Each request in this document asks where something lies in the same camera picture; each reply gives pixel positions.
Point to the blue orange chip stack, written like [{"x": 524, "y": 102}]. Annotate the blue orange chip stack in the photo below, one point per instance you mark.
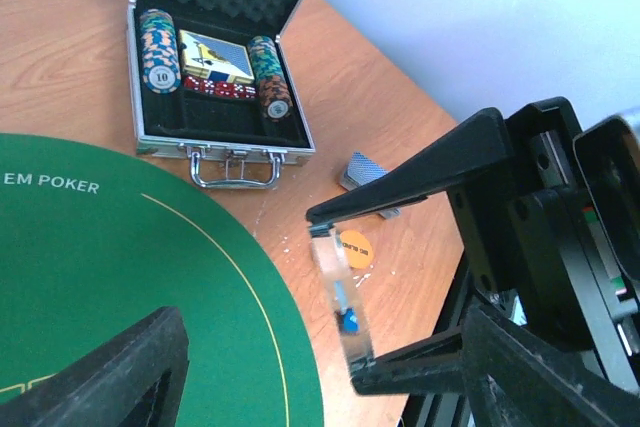
[{"x": 160, "y": 53}]

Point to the row of red dice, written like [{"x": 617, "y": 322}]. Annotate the row of red dice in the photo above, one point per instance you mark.
[{"x": 221, "y": 89}]

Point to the clear acrylic dealer button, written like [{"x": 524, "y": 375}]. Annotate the clear acrylic dealer button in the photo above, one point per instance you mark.
[{"x": 329, "y": 256}]

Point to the round green poker mat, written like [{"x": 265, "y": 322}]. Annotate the round green poker mat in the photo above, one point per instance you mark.
[{"x": 93, "y": 240}]

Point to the loose blue card deck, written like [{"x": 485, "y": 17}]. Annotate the loose blue card deck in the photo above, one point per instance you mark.
[{"x": 359, "y": 171}]

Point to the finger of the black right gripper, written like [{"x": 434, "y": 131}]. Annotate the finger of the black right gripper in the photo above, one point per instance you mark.
[{"x": 509, "y": 375}]

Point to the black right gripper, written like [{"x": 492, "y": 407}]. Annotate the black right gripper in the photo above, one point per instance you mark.
[{"x": 545, "y": 209}]

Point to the aluminium poker case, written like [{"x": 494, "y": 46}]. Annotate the aluminium poker case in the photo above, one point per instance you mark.
[{"x": 229, "y": 143}]

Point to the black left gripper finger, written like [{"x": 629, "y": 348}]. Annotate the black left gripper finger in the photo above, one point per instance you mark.
[{"x": 137, "y": 378}]

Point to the boxed playing card deck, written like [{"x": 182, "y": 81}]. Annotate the boxed playing card deck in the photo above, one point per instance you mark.
[{"x": 215, "y": 59}]

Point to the orange big blind button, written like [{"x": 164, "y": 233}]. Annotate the orange big blind button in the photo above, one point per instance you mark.
[{"x": 358, "y": 250}]

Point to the small blue blind button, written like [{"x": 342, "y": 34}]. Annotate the small blue blind button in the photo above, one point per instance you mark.
[{"x": 348, "y": 323}]

